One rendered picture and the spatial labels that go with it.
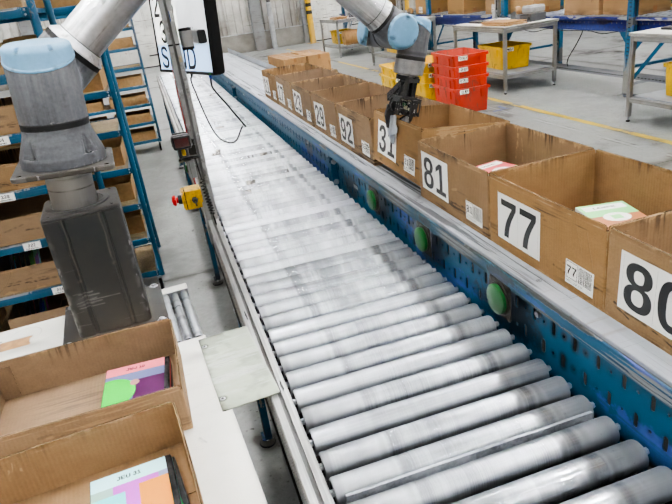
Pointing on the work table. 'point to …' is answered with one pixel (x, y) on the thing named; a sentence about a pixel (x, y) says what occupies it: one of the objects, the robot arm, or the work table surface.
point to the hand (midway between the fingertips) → (394, 139)
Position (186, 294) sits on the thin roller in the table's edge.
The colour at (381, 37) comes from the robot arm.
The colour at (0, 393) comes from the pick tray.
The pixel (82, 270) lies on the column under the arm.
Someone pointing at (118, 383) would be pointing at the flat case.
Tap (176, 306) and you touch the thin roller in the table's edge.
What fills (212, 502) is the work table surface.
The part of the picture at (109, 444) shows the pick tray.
